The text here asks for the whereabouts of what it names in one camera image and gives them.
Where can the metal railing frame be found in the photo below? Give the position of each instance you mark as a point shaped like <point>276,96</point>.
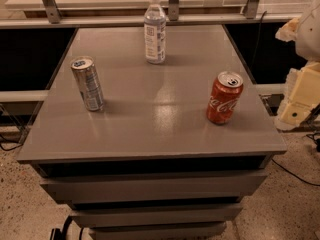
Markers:
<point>27,14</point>

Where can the silver blue energy drink can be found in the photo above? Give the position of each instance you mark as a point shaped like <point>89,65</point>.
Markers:
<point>85,73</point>

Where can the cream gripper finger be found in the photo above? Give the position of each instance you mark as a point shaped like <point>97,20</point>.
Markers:
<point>301,96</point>
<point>288,31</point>

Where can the clear plastic water bottle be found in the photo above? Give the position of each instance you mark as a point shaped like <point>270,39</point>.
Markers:
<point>155,33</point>

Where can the grey drawer cabinet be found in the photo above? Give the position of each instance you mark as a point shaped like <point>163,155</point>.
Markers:
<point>150,165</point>

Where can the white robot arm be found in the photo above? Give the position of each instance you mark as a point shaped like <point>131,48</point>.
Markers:
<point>307,43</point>

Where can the red coke can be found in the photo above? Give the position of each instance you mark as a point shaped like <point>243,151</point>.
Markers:
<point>226,91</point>

